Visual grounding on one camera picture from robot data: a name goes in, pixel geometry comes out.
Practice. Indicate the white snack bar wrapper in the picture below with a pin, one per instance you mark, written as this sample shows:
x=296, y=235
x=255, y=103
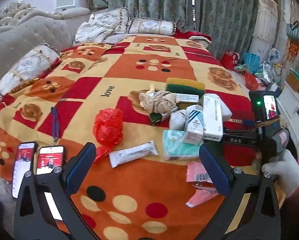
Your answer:
x=133, y=153

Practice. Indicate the black smartphone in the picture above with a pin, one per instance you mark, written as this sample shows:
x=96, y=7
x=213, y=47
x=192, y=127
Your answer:
x=49, y=158
x=23, y=170

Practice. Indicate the red plastic shopping bag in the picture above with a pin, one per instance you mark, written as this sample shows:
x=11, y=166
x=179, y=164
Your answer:
x=251, y=81

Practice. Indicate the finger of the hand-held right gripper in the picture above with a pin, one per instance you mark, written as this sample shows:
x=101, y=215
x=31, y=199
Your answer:
x=248, y=123
x=242, y=133

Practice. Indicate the brown box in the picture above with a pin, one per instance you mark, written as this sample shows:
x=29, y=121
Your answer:
x=293, y=81

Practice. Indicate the yellow green sponge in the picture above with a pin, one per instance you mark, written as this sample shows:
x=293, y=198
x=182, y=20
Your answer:
x=185, y=86

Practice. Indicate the red hanging ornament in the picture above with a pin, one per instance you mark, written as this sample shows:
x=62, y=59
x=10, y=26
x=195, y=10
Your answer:
x=294, y=51

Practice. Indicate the white carton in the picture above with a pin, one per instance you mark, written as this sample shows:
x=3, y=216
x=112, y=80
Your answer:
x=226, y=111

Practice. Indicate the white lace-covered column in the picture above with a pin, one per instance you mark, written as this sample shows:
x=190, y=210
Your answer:
x=265, y=27

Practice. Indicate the beige paper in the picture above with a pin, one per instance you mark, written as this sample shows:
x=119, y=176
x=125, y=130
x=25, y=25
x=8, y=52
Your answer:
x=158, y=101

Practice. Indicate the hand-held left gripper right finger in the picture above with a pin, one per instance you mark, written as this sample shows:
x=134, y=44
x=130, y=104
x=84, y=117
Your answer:
x=214, y=171

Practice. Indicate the pink wrapper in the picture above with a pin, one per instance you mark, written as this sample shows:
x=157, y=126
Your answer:
x=202, y=197
x=197, y=172

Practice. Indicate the white embroidered bolster pillow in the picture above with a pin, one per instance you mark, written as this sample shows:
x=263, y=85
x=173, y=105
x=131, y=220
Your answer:
x=27, y=67

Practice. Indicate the red gift bag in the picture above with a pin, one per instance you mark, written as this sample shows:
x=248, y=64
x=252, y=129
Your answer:
x=229, y=60

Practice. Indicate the white embroidered cushion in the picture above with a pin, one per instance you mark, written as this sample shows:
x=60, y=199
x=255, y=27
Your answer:
x=92, y=33
x=109, y=18
x=152, y=26

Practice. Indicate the striped tote bag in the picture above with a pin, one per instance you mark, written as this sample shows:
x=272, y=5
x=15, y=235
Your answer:
x=294, y=31

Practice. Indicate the red cloth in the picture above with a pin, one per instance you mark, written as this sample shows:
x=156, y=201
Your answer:
x=194, y=36

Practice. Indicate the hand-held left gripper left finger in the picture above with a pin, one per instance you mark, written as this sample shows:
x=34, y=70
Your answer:
x=81, y=166

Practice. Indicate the person's right forearm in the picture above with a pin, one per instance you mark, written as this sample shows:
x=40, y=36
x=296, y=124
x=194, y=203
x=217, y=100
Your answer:
x=295, y=210

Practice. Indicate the person's right hand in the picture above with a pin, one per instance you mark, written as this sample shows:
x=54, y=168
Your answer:
x=287, y=170

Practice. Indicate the teal plastic bag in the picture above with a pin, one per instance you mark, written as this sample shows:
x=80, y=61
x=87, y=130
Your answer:
x=252, y=62

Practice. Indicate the long white medicine box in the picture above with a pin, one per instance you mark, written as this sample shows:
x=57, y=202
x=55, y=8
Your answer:
x=212, y=117

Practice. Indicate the silver foil bag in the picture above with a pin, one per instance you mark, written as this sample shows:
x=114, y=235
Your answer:
x=267, y=72

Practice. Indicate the red orange printed blanket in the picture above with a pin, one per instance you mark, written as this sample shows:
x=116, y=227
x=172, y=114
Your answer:
x=129, y=62

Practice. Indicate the teal tissue packet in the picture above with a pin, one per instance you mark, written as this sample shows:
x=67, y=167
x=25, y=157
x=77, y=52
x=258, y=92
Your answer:
x=178, y=146

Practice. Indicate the white labelled box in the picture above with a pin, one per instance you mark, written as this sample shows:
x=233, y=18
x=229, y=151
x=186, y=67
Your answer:
x=188, y=98

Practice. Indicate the blue-striped white box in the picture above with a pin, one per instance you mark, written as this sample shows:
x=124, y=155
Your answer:
x=194, y=130

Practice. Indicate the white plastic bag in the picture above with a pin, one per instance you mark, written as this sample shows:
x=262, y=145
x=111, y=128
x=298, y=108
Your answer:
x=274, y=56
x=178, y=120

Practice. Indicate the white television cabinet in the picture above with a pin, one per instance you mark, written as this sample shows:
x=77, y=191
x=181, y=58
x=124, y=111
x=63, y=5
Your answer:
x=294, y=120

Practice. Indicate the small dark green box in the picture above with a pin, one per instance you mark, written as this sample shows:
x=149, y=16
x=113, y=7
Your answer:
x=159, y=117

